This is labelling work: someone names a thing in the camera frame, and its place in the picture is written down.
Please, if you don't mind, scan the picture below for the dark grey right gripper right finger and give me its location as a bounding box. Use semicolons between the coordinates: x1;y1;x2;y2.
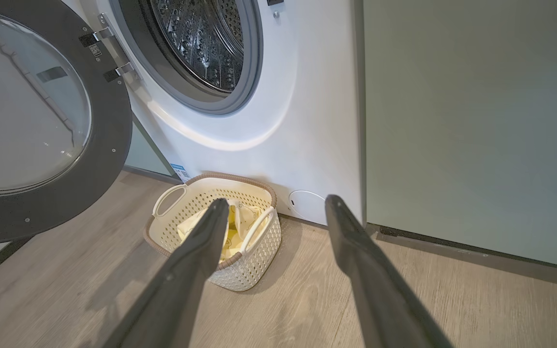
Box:
325;194;454;348

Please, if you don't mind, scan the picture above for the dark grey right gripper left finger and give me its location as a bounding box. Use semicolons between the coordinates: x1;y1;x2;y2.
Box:
102;198;231;348

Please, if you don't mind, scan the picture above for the pale yellow bear print garment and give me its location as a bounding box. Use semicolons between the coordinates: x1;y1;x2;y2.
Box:
177;198;265;264

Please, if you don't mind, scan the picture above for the dark round washer door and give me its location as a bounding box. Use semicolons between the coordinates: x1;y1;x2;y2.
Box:
0;0;133;246

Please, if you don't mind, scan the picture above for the white washing machine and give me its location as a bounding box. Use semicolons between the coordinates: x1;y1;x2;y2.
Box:
61;0;367;228

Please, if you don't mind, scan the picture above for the steel washing machine drum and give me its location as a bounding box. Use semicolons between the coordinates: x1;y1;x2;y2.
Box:
149;0;244;94

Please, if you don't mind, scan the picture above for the metal door hinge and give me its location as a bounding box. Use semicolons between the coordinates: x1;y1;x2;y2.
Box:
78;13;144;84

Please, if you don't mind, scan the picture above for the cream perforated laundry basket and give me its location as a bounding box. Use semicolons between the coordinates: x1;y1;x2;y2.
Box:
143;171;283;292

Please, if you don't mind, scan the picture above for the round white filter cover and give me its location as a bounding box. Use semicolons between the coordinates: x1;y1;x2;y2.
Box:
288;189;328;226

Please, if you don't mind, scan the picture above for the blue energy label sticker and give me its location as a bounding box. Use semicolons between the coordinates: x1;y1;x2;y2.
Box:
170;163;192;183

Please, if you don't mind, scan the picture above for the pale green cabinet panel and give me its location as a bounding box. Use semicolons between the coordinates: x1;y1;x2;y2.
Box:
362;0;557;290
123;115;182;184

